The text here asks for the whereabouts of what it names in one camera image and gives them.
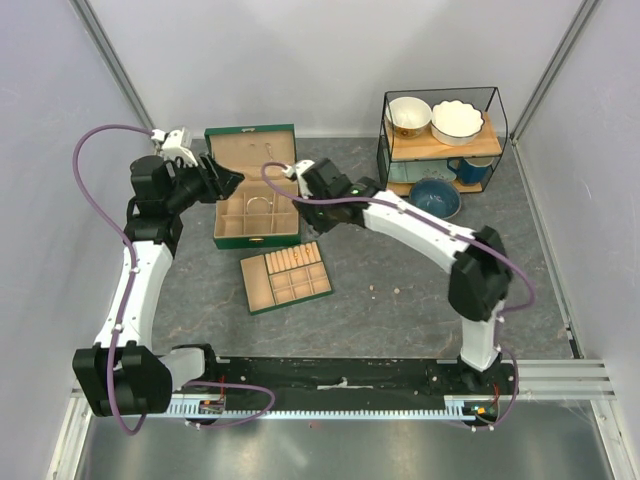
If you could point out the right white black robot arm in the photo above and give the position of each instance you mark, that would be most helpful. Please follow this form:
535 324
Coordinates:
478 281

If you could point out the blue ceramic bowl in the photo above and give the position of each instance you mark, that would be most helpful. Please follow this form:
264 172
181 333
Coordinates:
436 197

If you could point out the white ceramic bowl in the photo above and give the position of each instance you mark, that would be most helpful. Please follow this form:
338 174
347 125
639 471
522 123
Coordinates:
408 116

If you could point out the blue mug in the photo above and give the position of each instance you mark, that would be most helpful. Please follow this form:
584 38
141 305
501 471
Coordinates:
469 171

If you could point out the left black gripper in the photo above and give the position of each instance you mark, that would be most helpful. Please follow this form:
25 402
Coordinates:
219 183

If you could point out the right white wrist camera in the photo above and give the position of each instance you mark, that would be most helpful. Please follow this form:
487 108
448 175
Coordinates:
295 173

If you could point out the green jewelry tray insert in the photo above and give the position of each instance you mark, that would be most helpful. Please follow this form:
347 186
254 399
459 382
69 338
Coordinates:
285 277

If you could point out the green open jewelry box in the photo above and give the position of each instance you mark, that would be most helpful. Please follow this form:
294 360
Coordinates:
255 216

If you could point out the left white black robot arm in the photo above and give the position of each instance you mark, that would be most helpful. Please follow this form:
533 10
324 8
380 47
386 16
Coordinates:
119 373

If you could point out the white scalloped dish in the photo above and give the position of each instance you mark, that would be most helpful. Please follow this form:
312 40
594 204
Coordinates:
455 123

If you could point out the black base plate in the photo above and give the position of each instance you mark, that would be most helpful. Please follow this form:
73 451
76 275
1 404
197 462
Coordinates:
352 383

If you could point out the light blue cable duct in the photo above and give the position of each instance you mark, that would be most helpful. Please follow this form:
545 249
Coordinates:
194 408

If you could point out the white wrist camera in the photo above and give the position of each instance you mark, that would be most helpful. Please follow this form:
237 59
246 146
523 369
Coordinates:
295 173
175 144

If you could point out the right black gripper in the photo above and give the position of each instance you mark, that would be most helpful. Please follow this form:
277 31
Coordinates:
319 225

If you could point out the black wire shelf rack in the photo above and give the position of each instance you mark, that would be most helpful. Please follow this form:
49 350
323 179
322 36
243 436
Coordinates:
403 162

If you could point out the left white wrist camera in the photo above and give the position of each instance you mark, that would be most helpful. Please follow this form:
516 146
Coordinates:
175 144

